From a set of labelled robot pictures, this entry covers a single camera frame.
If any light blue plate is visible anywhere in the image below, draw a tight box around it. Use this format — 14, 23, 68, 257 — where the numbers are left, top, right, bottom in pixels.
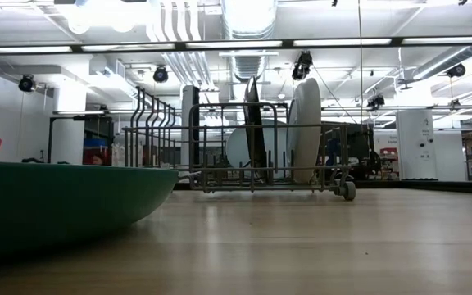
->
225, 118, 290, 179

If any black plate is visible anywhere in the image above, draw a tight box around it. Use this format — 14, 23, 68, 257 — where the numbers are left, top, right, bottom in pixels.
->
243, 75, 269, 184

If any white plate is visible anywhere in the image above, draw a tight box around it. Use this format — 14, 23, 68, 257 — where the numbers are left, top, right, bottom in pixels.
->
285, 77, 323, 184

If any large green plate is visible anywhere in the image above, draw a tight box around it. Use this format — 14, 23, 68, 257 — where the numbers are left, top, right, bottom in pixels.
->
0, 161, 179, 255

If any red blue storage crate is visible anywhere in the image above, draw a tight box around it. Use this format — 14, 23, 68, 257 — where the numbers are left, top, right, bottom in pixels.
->
82, 137, 113, 166

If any thin vertical pole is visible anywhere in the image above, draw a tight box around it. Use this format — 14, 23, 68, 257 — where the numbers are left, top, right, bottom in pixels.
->
356, 0, 363, 124

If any white pillar cabinet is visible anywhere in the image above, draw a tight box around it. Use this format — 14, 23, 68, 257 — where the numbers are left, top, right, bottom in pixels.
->
395, 108, 438, 181

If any grey wire dish rack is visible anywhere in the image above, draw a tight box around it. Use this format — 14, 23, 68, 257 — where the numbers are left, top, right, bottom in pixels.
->
121, 85, 358, 202

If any black ceiling camera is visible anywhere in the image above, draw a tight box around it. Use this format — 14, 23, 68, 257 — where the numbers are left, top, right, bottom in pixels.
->
366, 93, 386, 110
291, 50, 314, 81
152, 65, 170, 84
445, 63, 467, 79
17, 75, 37, 93

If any silver ceiling duct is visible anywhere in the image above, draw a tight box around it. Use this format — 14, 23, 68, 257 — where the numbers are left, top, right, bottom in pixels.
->
221, 0, 279, 83
397, 43, 472, 89

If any black aluminium table frame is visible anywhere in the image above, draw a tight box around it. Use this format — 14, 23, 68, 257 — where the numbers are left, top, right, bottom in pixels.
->
173, 179, 472, 196

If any black overhead frame bar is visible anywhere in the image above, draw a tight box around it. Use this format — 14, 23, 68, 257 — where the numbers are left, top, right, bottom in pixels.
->
0, 34, 472, 57

